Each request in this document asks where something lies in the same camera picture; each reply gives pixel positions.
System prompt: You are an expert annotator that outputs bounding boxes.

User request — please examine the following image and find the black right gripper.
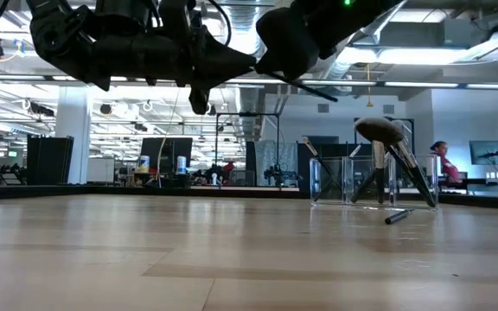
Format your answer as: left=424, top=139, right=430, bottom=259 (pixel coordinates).
left=255, top=0, right=354, bottom=82

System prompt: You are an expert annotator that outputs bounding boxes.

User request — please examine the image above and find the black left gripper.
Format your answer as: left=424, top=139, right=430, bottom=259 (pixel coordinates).
left=88, top=25, right=257, bottom=116

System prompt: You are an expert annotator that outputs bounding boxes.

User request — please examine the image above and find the fluffy pink-tipped powder brush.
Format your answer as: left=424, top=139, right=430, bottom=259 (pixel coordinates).
left=354, top=117, right=405, bottom=205

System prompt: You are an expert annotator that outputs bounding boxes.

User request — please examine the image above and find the thick-handled black makeup brush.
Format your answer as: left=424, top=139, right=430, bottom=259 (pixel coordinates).
left=350, top=168, right=380, bottom=205

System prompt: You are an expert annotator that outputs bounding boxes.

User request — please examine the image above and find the fluffy grey powder brush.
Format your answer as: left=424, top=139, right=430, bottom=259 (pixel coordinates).
left=386, top=119, right=438, bottom=209

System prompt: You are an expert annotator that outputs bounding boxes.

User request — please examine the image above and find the short black makeup pencil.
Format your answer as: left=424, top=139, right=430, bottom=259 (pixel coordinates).
left=384, top=208, right=415, bottom=226

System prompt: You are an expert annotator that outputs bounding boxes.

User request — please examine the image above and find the large black monitor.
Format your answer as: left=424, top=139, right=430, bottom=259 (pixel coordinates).
left=140, top=137, right=194, bottom=176

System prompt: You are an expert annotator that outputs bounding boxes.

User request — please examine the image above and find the translucent curtain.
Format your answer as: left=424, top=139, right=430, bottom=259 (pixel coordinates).
left=255, top=140, right=298, bottom=187

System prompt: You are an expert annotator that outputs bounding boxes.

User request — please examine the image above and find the long ceiling light bar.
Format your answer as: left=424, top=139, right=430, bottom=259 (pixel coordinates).
left=0, top=74, right=498, bottom=90

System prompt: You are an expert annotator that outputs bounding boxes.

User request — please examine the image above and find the clear acrylic brush organizer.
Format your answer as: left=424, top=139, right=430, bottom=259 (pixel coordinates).
left=308, top=153, right=440, bottom=213

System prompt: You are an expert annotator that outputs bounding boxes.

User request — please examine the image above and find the white cabinet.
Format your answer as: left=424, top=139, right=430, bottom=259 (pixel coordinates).
left=86, top=157, right=116, bottom=184

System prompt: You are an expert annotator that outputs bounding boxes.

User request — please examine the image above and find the white square pillar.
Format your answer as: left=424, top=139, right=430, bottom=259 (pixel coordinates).
left=54, top=86, right=93, bottom=186

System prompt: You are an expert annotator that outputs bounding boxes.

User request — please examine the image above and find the black panel stack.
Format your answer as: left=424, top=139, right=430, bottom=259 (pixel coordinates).
left=26, top=136, right=75, bottom=186

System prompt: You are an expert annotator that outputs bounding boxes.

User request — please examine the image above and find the person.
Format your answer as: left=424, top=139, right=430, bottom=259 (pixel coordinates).
left=430, top=140, right=464, bottom=187

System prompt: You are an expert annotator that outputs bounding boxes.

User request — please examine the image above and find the black left camera cable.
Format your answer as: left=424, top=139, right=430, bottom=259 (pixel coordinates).
left=205, top=0, right=233, bottom=47

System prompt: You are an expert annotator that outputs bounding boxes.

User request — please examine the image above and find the yellow hanging cord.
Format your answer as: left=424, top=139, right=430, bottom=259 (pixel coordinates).
left=365, top=64, right=374, bottom=108

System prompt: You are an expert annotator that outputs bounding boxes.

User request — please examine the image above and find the dark partition wall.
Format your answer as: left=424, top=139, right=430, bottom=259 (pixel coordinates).
left=297, top=136, right=405, bottom=191

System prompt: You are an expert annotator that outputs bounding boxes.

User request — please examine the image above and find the black aluminium table frame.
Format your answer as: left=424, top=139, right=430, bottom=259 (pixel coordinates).
left=0, top=183, right=498, bottom=212

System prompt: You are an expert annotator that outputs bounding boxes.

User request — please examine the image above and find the wall-mounted screen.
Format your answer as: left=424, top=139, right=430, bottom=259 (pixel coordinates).
left=469, top=140, right=498, bottom=167

